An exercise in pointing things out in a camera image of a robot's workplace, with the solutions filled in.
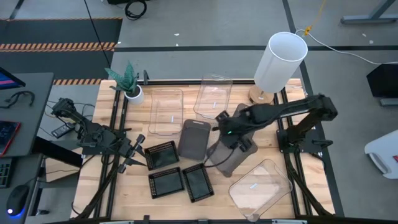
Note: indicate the white plastic housing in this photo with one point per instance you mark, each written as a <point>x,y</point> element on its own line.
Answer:
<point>385,146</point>

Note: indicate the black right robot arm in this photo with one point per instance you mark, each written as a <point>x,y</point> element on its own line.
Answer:
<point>295,107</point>

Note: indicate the grey metal table leg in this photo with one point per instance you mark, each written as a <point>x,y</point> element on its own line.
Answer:
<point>367,19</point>

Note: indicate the white shade wooden base lamp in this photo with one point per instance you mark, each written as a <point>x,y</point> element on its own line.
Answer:
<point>280,65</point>

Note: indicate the black slotted plastic basket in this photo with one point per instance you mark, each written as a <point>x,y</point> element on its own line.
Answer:
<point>198,183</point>
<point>166,183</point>
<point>161,155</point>

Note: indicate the black box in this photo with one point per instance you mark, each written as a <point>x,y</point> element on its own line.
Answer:
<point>385,81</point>

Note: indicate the computer monitor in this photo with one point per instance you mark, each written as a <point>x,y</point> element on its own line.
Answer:
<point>7,81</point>

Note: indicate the white plant pot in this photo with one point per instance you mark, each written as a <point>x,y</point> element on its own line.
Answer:
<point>136,98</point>

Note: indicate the grey desk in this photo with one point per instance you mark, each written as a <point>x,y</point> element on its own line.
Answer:
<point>34,93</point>

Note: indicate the clear plastic basket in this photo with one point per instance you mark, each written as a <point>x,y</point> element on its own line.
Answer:
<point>261,193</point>
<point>213,93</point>
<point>166,102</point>

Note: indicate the black keyboard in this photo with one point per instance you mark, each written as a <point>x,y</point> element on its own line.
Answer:
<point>4,172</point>

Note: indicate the black computer mouse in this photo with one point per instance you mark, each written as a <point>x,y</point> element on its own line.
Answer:
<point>17,197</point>

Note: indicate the red-edged tablet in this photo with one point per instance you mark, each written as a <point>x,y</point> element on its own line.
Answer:
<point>7,133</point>

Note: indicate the green artificial plant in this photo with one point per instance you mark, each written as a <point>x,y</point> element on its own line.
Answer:
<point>127,81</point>

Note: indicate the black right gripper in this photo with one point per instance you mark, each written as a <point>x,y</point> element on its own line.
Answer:
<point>239,123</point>

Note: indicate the black hazard-striped floor mat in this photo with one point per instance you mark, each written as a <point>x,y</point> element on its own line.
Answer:
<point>46,32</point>

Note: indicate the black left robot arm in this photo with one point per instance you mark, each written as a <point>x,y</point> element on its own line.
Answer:
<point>93,140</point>

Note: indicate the black power adapter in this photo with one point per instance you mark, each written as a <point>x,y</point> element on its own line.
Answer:
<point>60,130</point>

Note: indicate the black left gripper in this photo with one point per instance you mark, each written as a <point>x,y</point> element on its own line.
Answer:
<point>128,148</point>

